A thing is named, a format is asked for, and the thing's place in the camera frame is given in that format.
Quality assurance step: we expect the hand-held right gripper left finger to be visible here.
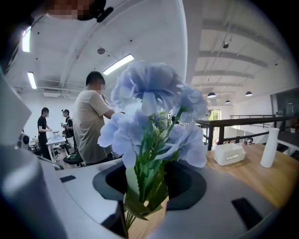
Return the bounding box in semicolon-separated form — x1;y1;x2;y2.
41;160;128;239

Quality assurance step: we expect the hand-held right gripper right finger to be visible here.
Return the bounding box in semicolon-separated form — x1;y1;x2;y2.
149;160;278;239

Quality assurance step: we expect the white vase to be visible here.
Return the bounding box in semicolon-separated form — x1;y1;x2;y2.
260;127;280;168

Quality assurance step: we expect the blue flowers bouquet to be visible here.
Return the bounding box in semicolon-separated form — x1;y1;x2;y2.
97;61;208;231

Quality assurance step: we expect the white tissue box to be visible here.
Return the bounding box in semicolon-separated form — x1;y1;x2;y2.
213;142;246;166

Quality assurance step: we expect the wooden table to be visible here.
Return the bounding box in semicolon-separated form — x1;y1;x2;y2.
126;142;297;239

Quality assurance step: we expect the white table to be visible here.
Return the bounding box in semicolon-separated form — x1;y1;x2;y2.
46;136;67;162

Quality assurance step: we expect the black metal railing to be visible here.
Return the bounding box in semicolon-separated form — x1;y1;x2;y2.
194;115;294;151

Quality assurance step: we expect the large glass window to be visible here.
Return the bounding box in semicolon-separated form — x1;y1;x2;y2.
207;109;221;121

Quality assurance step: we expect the dark grey table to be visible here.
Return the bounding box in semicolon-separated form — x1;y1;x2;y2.
277;130;299;162

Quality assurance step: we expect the ceiling tube light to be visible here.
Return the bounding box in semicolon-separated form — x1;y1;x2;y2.
102;53;135;76
27;71;38;90
21;26;32;53

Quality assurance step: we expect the person's black shirt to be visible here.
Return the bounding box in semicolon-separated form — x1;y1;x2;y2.
0;14;33;74

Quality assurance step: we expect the person's head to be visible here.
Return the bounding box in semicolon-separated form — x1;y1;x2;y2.
30;0;107;21

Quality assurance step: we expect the black head-mounted camera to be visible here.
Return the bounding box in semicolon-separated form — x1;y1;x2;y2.
95;6;114;23

